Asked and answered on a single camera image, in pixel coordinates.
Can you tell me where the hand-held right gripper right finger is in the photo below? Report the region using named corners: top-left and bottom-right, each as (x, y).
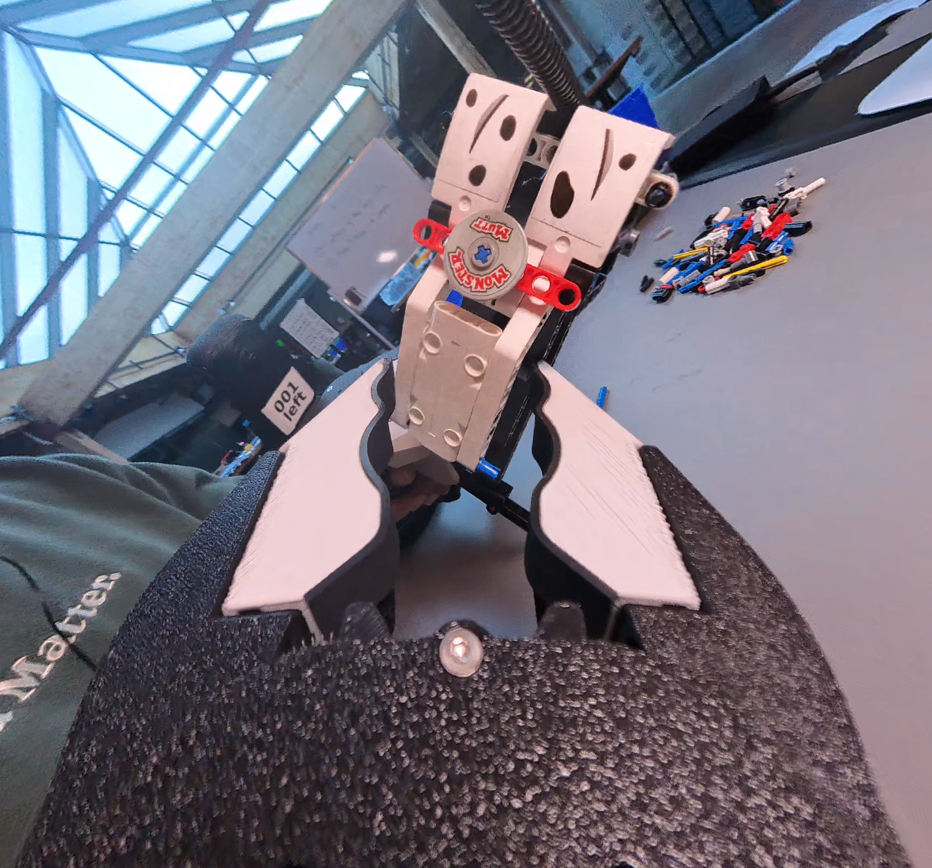
top-left (525, 359), bottom-right (706, 617)

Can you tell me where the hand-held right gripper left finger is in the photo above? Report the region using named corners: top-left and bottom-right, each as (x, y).
top-left (219, 359), bottom-right (404, 624)

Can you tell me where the toy brick model car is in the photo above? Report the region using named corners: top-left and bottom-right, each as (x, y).
top-left (386, 0), bottom-right (681, 530)

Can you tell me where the white board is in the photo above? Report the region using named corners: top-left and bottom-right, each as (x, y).
top-left (287, 137), bottom-right (438, 308)

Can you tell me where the person's green sweatshirt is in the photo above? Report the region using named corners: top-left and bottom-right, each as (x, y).
top-left (0, 429), bottom-right (260, 868)

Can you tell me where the pile of small brick pieces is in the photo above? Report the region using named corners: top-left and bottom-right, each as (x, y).
top-left (641, 174), bottom-right (828, 304)

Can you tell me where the small parts drawer cabinet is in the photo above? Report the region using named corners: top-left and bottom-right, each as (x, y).
top-left (641, 0), bottom-right (816, 83)

